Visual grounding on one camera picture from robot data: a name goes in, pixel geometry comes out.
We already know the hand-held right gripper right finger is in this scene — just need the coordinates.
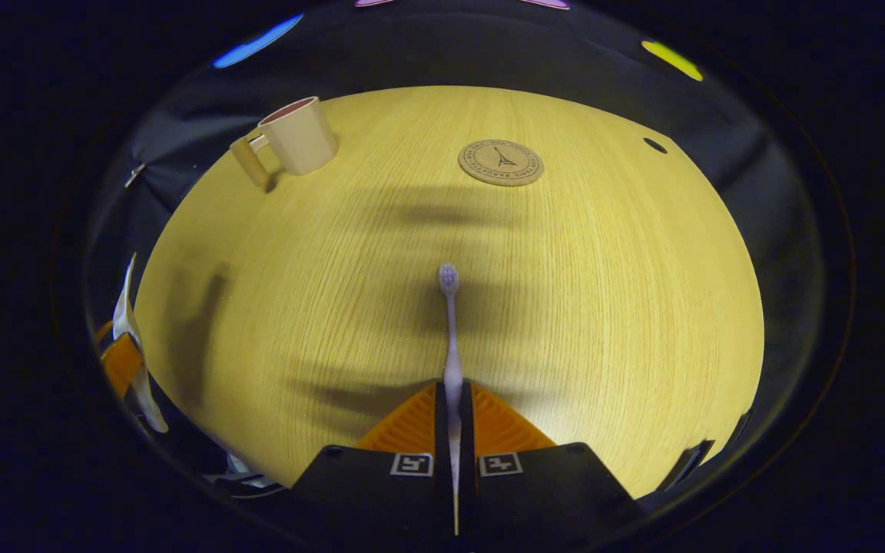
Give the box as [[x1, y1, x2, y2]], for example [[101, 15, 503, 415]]
[[459, 382, 647, 538]]

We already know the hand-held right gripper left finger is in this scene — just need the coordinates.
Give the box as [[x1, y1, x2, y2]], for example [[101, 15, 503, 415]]
[[291, 382, 455, 538]]

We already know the white toothbrush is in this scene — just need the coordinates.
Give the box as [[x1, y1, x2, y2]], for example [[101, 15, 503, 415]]
[[438, 263, 465, 536]]

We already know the beige cup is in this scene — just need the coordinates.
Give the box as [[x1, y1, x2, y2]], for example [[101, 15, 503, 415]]
[[229, 96, 340, 191]]

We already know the round cork coaster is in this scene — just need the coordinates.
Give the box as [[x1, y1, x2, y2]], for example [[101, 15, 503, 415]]
[[457, 139, 545, 187]]

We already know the wooden desktop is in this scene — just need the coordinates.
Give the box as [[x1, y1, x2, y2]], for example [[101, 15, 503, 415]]
[[134, 84, 766, 500]]

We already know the black backdrop cloth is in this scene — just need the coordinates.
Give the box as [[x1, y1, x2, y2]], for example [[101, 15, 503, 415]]
[[81, 0, 827, 477]]

